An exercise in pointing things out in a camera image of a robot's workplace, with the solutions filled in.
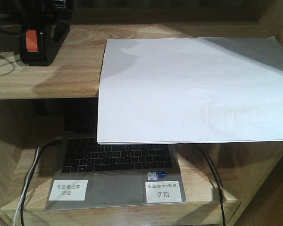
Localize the white paper stack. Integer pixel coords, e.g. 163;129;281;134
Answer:
97;37;283;144

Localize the black stapler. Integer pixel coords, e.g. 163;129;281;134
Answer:
19;23;70;66

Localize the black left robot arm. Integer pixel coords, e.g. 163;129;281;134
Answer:
0;0;74;36

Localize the silver laptop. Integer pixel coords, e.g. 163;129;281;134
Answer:
46;133;186;210

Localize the white right label sticker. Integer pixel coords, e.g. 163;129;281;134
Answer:
145;181;183;203

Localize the white label sticker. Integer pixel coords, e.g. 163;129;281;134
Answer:
49;179;88;201
145;181;183;203

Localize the wooden shelf unit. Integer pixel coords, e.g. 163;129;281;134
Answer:
0;0;283;226

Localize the white left label sticker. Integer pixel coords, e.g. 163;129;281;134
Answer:
49;179;88;201

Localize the black laptop left cable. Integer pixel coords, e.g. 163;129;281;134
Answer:
19;138;62;226

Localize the black laptop cable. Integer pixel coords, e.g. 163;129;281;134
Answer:
19;138;62;226
193;143;227;226

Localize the black laptop right cable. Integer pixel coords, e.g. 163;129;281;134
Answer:
193;143;227;226

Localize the white laptop cable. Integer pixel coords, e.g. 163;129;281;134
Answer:
13;137;62;226

